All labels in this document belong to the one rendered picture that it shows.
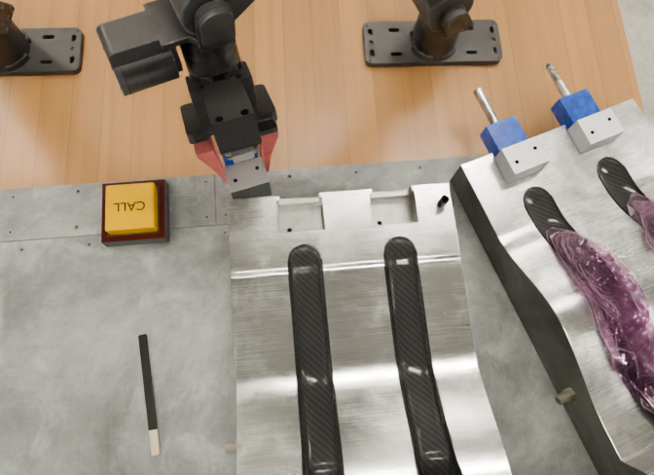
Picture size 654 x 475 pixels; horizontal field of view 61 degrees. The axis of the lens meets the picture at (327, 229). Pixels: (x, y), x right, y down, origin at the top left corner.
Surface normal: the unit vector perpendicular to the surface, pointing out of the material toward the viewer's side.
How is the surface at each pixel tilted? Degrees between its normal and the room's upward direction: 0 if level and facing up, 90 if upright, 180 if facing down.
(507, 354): 0
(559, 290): 22
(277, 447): 28
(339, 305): 4
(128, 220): 0
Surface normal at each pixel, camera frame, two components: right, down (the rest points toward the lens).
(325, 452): -0.05, -0.68
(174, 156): 0.04, -0.29
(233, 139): 0.30, 0.65
